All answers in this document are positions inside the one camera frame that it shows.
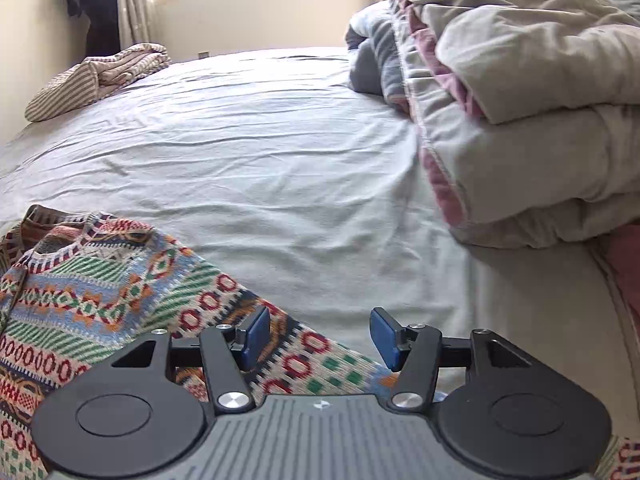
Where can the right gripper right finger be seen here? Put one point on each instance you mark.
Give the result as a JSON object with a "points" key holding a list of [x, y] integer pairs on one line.
{"points": [[413, 353]]}

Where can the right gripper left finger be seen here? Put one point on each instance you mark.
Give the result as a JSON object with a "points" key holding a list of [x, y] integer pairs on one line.
{"points": [[227, 352]]}

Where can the multicolour patterned knit sweater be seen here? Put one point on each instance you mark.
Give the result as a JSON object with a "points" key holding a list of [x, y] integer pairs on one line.
{"points": [[75, 289]]}

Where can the dark hanging clothes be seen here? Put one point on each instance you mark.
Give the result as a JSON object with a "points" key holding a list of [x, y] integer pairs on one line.
{"points": [[103, 33]]}

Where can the grey bed sheet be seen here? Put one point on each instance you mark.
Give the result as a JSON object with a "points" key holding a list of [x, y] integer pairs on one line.
{"points": [[312, 196]]}

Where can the pink pillow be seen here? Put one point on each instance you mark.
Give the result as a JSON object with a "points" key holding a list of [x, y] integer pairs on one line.
{"points": [[621, 250]]}

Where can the grey blue folded blanket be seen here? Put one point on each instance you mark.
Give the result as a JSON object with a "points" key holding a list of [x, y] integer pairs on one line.
{"points": [[374, 59]]}

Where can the beige and pink comforter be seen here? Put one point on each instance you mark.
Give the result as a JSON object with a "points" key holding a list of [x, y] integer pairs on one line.
{"points": [[528, 112]]}

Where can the striped beige folded cloth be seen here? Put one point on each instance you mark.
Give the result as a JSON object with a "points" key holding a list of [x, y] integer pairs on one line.
{"points": [[94, 79]]}

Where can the beige window curtain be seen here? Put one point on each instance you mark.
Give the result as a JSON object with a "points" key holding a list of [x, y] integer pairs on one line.
{"points": [[136, 22]]}

